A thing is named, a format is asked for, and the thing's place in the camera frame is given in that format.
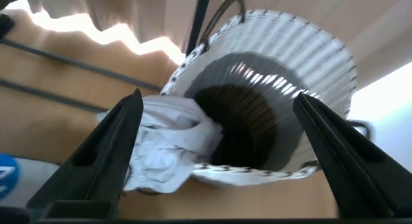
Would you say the pale grey garment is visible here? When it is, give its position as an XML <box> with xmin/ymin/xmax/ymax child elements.
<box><xmin>95</xmin><ymin>94</ymin><xmax>225</xmax><ymax>196</ymax></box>

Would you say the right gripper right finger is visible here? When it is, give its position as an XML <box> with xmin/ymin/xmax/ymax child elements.
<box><xmin>292</xmin><ymin>91</ymin><xmax>412</xmax><ymax>219</ymax></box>

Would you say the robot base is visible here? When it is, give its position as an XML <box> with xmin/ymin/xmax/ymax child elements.
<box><xmin>0</xmin><ymin>152</ymin><xmax>62</xmax><ymax>224</ymax></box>

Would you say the black clothes rack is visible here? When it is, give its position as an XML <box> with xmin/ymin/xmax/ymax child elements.
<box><xmin>0</xmin><ymin>0</ymin><xmax>214</xmax><ymax>115</ymax></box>

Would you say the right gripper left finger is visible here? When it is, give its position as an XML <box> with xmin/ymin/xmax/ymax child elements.
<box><xmin>25</xmin><ymin>88</ymin><xmax>145</xmax><ymax>220</ymax></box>

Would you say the white laundry basket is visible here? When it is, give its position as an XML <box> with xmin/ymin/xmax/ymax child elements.
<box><xmin>160</xmin><ymin>0</ymin><xmax>377</xmax><ymax>188</ymax></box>

